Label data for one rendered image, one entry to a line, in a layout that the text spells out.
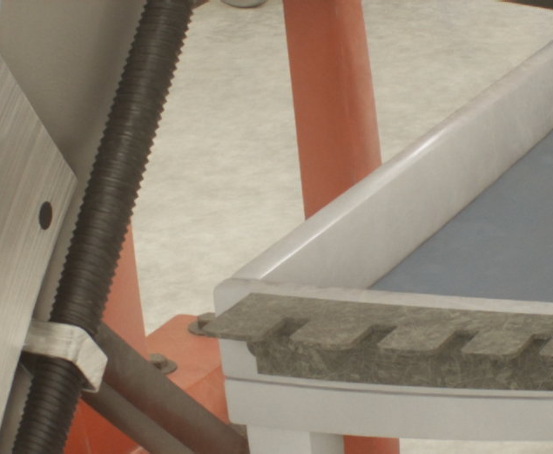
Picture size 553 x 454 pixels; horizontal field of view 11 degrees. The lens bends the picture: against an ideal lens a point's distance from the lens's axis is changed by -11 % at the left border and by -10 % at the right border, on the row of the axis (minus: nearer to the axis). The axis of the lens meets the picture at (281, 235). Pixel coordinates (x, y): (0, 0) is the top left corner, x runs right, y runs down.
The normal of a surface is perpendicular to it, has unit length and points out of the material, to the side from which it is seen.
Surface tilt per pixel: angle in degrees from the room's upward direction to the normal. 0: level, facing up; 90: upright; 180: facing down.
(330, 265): 90
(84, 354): 90
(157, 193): 0
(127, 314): 90
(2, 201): 90
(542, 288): 0
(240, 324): 0
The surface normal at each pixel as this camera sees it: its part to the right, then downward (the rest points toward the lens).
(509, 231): -0.09, -0.94
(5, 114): 0.88, 0.07
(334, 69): -0.46, 0.33
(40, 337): -0.37, -0.51
